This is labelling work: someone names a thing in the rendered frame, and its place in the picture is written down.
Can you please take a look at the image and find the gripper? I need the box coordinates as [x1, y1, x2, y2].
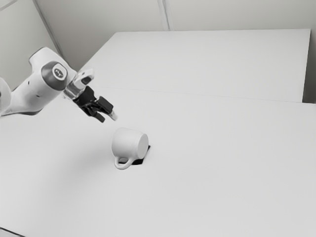
[73, 86, 119, 123]

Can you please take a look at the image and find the white mug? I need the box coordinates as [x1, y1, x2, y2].
[111, 127, 150, 170]

